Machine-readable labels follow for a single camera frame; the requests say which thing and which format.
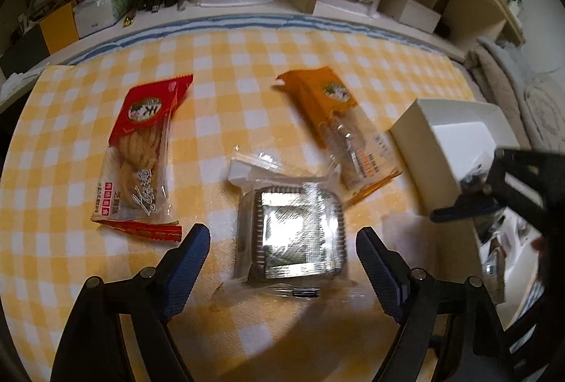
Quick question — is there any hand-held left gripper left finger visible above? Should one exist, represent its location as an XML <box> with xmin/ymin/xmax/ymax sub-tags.
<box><xmin>50</xmin><ymin>223</ymin><xmax>212</xmax><ymax>382</ymax></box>

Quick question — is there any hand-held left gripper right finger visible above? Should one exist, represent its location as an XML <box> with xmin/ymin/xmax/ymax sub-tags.
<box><xmin>356</xmin><ymin>227</ymin><xmax>521</xmax><ymax>382</ymax></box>

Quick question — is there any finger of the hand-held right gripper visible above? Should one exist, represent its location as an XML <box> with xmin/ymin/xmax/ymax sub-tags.
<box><xmin>429</xmin><ymin>187</ymin><xmax>501</xmax><ymax>224</ymax></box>

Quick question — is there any white cardboard box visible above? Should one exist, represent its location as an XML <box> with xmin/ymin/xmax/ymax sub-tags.
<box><xmin>390</xmin><ymin>98</ymin><xmax>522</xmax><ymax>218</ymax></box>

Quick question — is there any dark cake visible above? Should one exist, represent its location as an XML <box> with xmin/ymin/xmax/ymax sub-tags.
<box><xmin>211</xmin><ymin>148</ymin><xmax>359</xmax><ymax>307</ymax></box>

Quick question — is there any beige cushion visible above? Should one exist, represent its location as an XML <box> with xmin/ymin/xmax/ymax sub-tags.
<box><xmin>473</xmin><ymin>36</ymin><xmax>565</xmax><ymax>155</ymax></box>

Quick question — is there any red snack packet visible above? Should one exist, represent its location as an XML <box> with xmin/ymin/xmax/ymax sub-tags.
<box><xmin>90</xmin><ymin>74</ymin><xmax>195</xmax><ymax>242</ymax></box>

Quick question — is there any orange snack packet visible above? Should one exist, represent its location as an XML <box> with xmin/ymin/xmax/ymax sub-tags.
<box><xmin>274</xmin><ymin>66</ymin><xmax>403</xmax><ymax>206</ymax></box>

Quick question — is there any yellow checked tablecloth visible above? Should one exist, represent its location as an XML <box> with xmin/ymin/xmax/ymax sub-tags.
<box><xmin>0</xmin><ymin>29</ymin><xmax>488</xmax><ymax>382</ymax></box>

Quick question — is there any small white box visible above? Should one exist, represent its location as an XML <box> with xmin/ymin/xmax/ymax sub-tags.
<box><xmin>396</xmin><ymin>0</ymin><xmax>443</xmax><ymax>35</ymax></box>

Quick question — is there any tissue box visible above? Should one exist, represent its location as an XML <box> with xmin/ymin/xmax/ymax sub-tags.
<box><xmin>72</xmin><ymin>0</ymin><xmax>136</xmax><ymax>40</ymax></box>

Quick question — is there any yellow cardboard box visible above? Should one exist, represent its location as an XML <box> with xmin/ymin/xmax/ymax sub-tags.
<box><xmin>36</xmin><ymin>1</ymin><xmax>81</xmax><ymax>54</ymax></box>

